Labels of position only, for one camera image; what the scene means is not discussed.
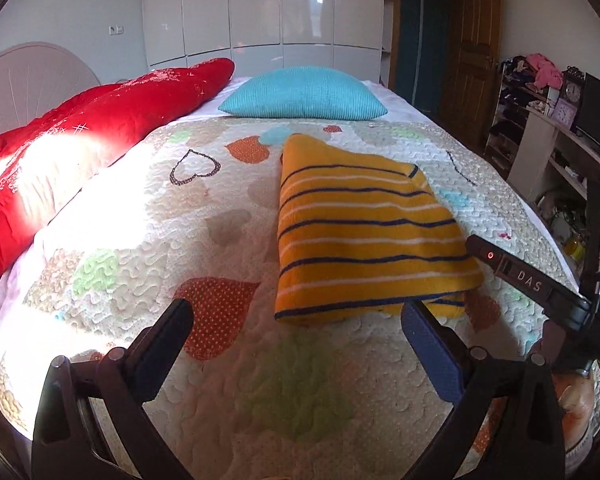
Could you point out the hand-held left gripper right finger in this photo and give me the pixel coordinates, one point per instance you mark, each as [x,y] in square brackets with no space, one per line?
[432,345]

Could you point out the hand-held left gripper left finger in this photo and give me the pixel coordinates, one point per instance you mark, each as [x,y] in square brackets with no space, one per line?
[157,355]

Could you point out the orange striped sweater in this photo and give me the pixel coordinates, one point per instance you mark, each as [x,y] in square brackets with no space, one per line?
[365,230]

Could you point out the yellow bottle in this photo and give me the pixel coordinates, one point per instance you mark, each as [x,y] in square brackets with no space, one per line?
[574,249]

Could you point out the white desk unit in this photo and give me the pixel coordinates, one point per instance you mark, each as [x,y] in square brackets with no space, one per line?
[535,160]

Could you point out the heart patterned quilt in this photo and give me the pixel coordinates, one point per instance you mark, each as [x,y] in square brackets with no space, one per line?
[180,220]

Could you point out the small purple clock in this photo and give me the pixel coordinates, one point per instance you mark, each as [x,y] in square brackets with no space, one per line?
[564,112]

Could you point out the dark ornate clock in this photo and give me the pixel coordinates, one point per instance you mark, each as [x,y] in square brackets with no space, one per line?
[572,91]

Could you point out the pink cloth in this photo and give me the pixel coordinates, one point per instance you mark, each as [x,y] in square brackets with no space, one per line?
[545,70]

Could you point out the wooden door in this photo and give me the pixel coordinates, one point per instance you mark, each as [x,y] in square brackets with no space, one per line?
[472,60]

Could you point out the turquoise pillow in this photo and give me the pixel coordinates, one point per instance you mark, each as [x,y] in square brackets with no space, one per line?
[305,92]

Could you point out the white round headboard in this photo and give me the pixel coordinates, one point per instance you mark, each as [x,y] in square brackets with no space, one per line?
[30,85]

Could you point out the glossy white wardrobe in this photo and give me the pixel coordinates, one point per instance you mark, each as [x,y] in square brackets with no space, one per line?
[260,10]

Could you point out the white wall socket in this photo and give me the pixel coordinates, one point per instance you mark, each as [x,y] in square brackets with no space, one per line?
[115,29]

